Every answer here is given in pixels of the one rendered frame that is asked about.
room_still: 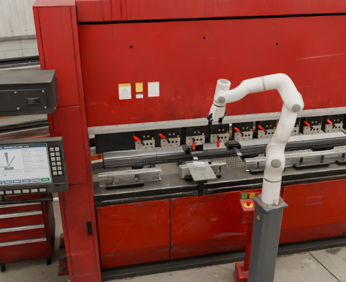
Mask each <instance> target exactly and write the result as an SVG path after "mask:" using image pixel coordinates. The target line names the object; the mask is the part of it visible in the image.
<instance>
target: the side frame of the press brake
mask: <svg viewBox="0 0 346 282"><path fill-rule="evenodd" d="M32 11H33V16H34V24H35V32H36V39H37V45H38V52H39V60H40V68H41V70H47V69H56V76H57V85H58V94H59V101H58V104H57V108H56V110H55V113H53V114H47V117H48V125H49V133H50V137H63V145H64V154H65V159H66V168H67V177H68V186H69V189H68V191H67V192H58V197H59V206H60V214H61V219H62V227H63V235H64V243H65V248H66V255H67V264H68V272H69V279H70V282H102V281H101V266H100V255H99V243H98V236H97V225H96V213H95V202H94V196H93V175H92V163H91V151H90V140H89V135H88V132H87V120H86V108H85V97H84V90H83V79H82V67H81V56H80V44H79V37H78V26H77V14H76V2H75V0H36V1H35V3H34V4H33V5H32Z"/></svg>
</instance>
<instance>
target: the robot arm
mask: <svg viewBox="0 0 346 282"><path fill-rule="evenodd" d="M230 85H231V82H230V81H228V80H226V79H219V80H218V81H217V86H216V91H215V94H214V100H213V104H212V107H211V109H210V112H209V115H208V116H207V120H208V121H209V122H208V126H209V127H210V128H211V127H212V121H213V120H214V119H218V118H219V119H218V122H219V123H220V124H222V120H223V119H224V117H225V115H226V113H227V112H226V111H225V107H226V104H227V103H230V102H235V101H238V100H240V99H242V98H243V97H244V96H246V95H247V94H249V93H255V92H261V91H267V90H273V89H276V90H278V92H279V94H280V96H281V98H282V100H283V102H284V103H283V107H282V112H281V115H280V119H279V122H278V125H277V128H276V130H275V133H274V135H273V136H272V138H271V140H270V141H269V143H268V145H267V147H266V165H265V170H264V177H263V188H262V194H259V195H258V196H257V197H256V202H257V203H258V204H259V205H260V206H262V207H263V208H267V209H278V208H280V207H282V206H283V204H284V200H283V199H282V198H281V197H280V196H279V194H280V186H281V180H282V173H283V170H284V166H285V155H284V149H285V146H286V143H287V141H288V139H289V137H290V136H291V133H292V130H293V128H294V125H295V122H296V117H297V113H299V112H301V111H302V110H303V107H304V103H303V99H302V96H301V94H300V93H299V92H298V91H297V89H296V87H295V85H294V84H293V82H292V80H291V79H290V78H289V77H288V76H287V75H286V74H283V73H278V74H272V75H268V76H262V77H257V78H252V79H247V80H244V81H242V82H241V84H240V85H239V86H238V87H236V88H234V89H232V90H229V89H230ZM211 118H212V120H211Z"/></svg>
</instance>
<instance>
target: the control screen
mask: <svg viewBox="0 0 346 282"><path fill-rule="evenodd" d="M2 174H8V177H3V175H2ZM35 182H51V179H50V171H49V164H48V156H47V151H46V144H34V145H15V146H4V147H0V185H9V184H26V183H35Z"/></svg>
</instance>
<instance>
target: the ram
mask: <svg viewBox="0 0 346 282"><path fill-rule="evenodd" d="M77 26H78V37H79V44H80V56H81V67H82V79H83V90H84V97H85V108H86V120H87V127H88V128H89V127H96V126H110V125H124V124H138V123H151V122H159V121H173V120H187V119H201V118H207V116H208V115H209V112H210V109H211V107H212V104H213V100H214V94H215V91H216V86H217V81H218V80H219V79H226V80H228V81H230V82H231V85H230V89H229V90H232V89H234V88H236V87H238V86H239V85H240V84H241V82H242V81H244V80H247V79H252V78H257V77H262V76H268V75H272V74H278V73H283V74H286V75H287V76H288V77H289V78H290V79H291V80H292V82H293V84H294V85H295V87H296V89H297V91H298V92H299V93H300V94H301V96H302V99H303V103H304V107H303V110H313V109H327V108H335V107H346V13H339V14H323V15H292V16H261V17H231V18H200V19H184V20H153V21H122V22H92V23H78V24H77ZM148 82H159V83H160V96H157V97H148ZM128 83H130V90H131V98H129V99H119V84H128ZM135 83H143V92H136V86H135ZM137 93H142V94H143V98H136V94H137ZM283 103H284V102H283V100H282V98H281V96H280V94H279V92H278V90H276V89H273V90H267V91H261V92H255V93H249V94H247V95H246V96H244V97H243V98H242V99H240V100H238V101H235V102H230V103H227V104H226V107H225V111H226V112H227V113H226V115H225V116H236V115H250V114H264V113H271V112H282V107H283ZM201 125H208V121H207V122H199V123H186V124H172V125H159V126H145V127H137V128H124V129H110V130H97V131H88V129H87V132H88V135H92V134H106V133H119V132H126V131H140V130H153V129H166V128H179V127H187V126H201Z"/></svg>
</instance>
